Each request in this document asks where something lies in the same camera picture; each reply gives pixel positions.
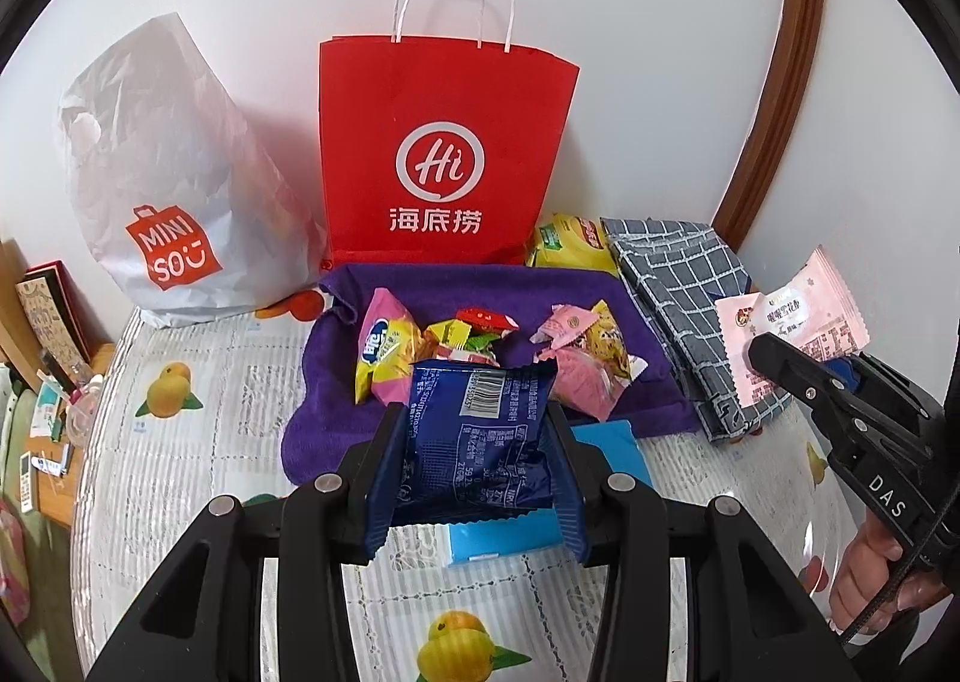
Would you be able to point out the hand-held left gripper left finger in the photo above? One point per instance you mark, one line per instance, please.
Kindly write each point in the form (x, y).
(379, 502)

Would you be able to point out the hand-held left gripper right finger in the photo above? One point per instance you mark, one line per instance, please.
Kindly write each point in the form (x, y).
(570, 502)

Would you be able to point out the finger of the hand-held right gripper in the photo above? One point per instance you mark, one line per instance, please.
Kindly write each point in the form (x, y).
(787, 363)
(892, 393)

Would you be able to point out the pale pink rectangular snack packet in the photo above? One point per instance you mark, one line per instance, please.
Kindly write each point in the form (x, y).
(795, 322)

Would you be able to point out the dark blue snack packet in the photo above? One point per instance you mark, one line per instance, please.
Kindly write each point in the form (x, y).
(472, 449)

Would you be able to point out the pink snack packet clear strip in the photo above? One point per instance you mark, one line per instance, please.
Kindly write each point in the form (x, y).
(585, 382)

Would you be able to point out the yellow and pink snack bag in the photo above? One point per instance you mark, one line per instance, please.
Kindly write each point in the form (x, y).
(382, 344)

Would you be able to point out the yellow triangular snack packet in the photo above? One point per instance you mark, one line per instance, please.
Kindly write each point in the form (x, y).
(611, 344)

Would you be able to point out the green yellow candy packet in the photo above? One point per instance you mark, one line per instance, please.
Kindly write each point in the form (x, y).
(448, 334)

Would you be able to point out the small red candy packet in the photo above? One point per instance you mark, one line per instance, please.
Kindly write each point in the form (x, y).
(487, 318)

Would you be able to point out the person's right hand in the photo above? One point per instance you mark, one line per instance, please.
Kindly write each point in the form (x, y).
(862, 569)

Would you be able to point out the blue tissue pack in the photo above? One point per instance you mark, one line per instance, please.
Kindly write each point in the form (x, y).
(611, 457)

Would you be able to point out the purple towel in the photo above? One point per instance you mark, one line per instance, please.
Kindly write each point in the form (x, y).
(337, 389)

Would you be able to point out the grey checked cloth with star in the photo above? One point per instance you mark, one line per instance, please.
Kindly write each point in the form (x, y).
(675, 292)

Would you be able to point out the large yellow snack bag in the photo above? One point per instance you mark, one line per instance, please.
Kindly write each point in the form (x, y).
(570, 243)

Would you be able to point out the clear plastic cup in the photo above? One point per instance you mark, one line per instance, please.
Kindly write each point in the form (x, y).
(81, 419)

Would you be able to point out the wooden nightstand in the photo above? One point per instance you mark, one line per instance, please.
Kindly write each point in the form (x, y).
(56, 502)

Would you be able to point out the teal and white small box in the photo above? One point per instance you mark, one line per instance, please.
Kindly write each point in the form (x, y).
(46, 408)

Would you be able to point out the red paper bag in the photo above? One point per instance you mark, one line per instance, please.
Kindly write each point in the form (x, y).
(450, 127)

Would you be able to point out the patterned gift box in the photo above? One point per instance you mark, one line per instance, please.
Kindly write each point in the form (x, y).
(45, 307)

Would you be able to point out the white plastic shopping bag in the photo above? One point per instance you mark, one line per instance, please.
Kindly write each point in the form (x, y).
(172, 164)

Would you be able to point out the wooden bed headboard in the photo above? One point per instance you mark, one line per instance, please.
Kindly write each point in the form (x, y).
(9, 307)

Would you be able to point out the brown wooden door frame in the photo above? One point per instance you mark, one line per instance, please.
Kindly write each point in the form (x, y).
(780, 89)

